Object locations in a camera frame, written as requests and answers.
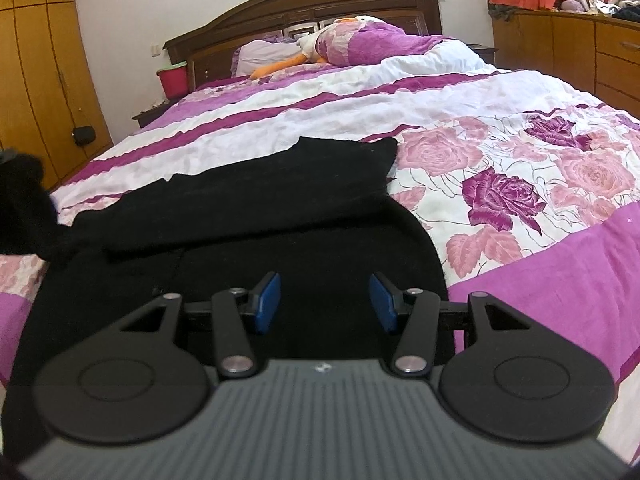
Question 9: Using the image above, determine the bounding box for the dark wooden headboard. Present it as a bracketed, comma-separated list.
[164, 0, 443, 88]

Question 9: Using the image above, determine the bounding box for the lilac pillow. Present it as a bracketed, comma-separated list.
[232, 39, 305, 79]

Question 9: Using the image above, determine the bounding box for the black knit sweater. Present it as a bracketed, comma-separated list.
[0, 136, 455, 441]

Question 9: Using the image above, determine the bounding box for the floral purple bed cover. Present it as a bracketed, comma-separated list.
[0, 35, 640, 461]

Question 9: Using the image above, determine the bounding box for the purple pillow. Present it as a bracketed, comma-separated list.
[317, 22, 493, 69]

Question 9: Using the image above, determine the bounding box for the wooden wardrobe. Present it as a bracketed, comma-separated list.
[0, 0, 115, 193]

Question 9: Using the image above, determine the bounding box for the red bucket with green lid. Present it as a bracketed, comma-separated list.
[156, 61, 189, 101]

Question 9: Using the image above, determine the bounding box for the wooden dresser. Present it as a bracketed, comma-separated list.
[492, 7, 640, 122]

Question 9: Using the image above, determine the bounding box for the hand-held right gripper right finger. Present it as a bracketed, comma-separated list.
[368, 271, 535, 378]

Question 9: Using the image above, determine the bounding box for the pile of clothes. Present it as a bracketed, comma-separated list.
[559, 0, 640, 24]

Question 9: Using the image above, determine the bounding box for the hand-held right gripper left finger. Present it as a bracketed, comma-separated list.
[119, 271, 282, 379]

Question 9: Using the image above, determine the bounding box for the dark wooden nightstand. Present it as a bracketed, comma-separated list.
[132, 99, 174, 129]
[470, 45, 500, 67]

